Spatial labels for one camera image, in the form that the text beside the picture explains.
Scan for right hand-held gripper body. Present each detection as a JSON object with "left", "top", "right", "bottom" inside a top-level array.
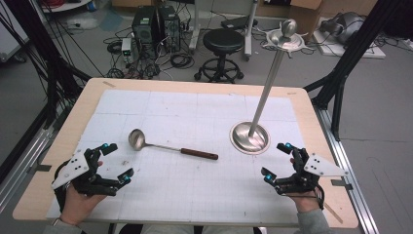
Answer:
[{"left": 274, "top": 147, "right": 351, "bottom": 197}]

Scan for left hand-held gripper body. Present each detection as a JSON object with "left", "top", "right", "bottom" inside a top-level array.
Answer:
[{"left": 51, "top": 147, "right": 120, "bottom": 198}]

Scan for steel utensil stand with hooks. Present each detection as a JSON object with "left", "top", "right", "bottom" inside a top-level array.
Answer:
[{"left": 229, "top": 19, "right": 316, "bottom": 156}]

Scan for steel ladle with brown handle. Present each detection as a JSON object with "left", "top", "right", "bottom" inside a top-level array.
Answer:
[{"left": 128, "top": 128, "right": 219, "bottom": 161}]

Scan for person's left hand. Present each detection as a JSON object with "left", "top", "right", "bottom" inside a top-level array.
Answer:
[{"left": 59, "top": 159, "right": 107, "bottom": 227}]

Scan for person's right hand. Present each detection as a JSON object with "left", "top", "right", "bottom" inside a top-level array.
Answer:
[{"left": 285, "top": 157, "right": 323, "bottom": 215}]

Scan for white grid mat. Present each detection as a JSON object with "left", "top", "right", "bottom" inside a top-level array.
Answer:
[{"left": 46, "top": 89, "right": 308, "bottom": 225}]

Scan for person's lap grey trousers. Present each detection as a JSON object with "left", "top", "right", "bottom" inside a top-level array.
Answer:
[{"left": 139, "top": 223, "right": 261, "bottom": 234}]

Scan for small white power supply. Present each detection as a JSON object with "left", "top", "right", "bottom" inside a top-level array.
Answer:
[{"left": 121, "top": 37, "right": 134, "bottom": 64}]

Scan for white flat board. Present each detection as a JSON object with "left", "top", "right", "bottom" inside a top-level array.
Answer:
[{"left": 313, "top": 30, "right": 387, "bottom": 59}]

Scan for black round stool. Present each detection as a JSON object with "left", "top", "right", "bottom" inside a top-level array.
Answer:
[{"left": 194, "top": 28, "right": 245, "bottom": 84}]

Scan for black computer tower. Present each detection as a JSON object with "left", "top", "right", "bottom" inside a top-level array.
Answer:
[
  {"left": 159, "top": 5, "right": 181, "bottom": 53},
  {"left": 131, "top": 6, "right": 160, "bottom": 53}
]

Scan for brown cardboard box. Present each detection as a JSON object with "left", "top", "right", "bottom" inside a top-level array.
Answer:
[{"left": 287, "top": 0, "right": 325, "bottom": 41}]

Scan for black flat device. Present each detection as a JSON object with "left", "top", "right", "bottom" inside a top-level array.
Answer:
[{"left": 221, "top": 15, "right": 259, "bottom": 30}]

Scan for grey rounded device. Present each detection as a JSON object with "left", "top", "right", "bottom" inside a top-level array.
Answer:
[{"left": 319, "top": 12, "right": 365, "bottom": 46}]

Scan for white round table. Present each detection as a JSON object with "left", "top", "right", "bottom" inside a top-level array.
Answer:
[{"left": 40, "top": 0, "right": 94, "bottom": 14}]

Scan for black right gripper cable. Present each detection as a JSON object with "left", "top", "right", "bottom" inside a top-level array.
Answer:
[{"left": 315, "top": 182, "right": 326, "bottom": 210}]

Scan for aluminium rail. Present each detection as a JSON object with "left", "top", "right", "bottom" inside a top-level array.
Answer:
[
  {"left": 0, "top": 126, "right": 56, "bottom": 214},
  {"left": 313, "top": 105, "right": 380, "bottom": 234}
]

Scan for tangle of black floor cables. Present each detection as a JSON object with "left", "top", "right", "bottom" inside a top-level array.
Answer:
[{"left": 102, "top": 27, "right": 196, "bottom": 81}]

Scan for black metal frame with cables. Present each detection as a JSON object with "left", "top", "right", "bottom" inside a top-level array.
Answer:
[{"left": 3, "top": 0, "right": 93, "bottom": 130}]

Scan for white stand post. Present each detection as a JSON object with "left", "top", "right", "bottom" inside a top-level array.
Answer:
[
  {"left": 189, "top": 0, "right": 202, "bottom": 52},
  {"left": 244, "top": 0, "right": 260, "bottom": 61}
]

